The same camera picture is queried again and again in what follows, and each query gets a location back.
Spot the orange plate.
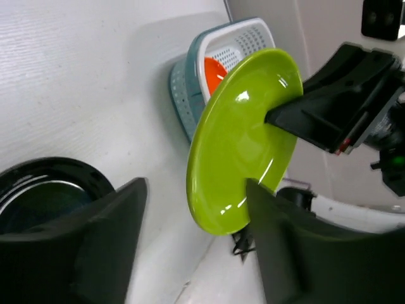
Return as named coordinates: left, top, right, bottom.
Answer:
left=204, top=57, right=228, bottom=96

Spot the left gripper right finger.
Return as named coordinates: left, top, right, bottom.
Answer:
left=246, top=179, right=404, bottom=303

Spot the white perforated plastic bin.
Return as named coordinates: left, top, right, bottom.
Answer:
left=169, top=17, right=275, bottom=141

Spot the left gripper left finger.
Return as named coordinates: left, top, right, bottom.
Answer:
left=1, top=177, right=148, bottom=303

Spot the black plate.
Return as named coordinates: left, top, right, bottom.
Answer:
left=1, top=157, right=115, bottom=234

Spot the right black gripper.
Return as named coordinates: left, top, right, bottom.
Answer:
left=265, top=43, right=404, bottom=197

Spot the green plate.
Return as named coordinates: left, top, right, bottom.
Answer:
left=186, top=48, right=303, bottom=236

